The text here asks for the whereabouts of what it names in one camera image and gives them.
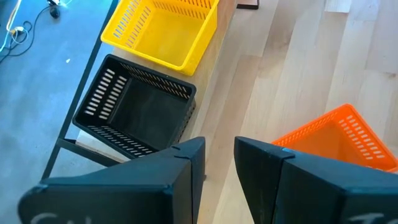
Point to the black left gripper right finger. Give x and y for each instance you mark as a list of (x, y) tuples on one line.
[(311, 193)]

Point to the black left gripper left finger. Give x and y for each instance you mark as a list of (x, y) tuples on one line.
[(140, 186)]

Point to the orange plastic basket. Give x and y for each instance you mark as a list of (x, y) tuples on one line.
[(326, 143)]

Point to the black plastic basket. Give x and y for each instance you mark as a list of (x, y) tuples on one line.
[(146, 115)]

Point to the yellow plastic basket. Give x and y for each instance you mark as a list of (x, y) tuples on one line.
[(168, 40)]

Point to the black plug adapter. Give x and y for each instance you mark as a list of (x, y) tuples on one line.
[(54, 12)]

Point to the white power strip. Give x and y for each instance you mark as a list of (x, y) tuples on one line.
[(18, 30)]

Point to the wooden shelf with black frame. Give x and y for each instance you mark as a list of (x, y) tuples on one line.
[(202, 81)]

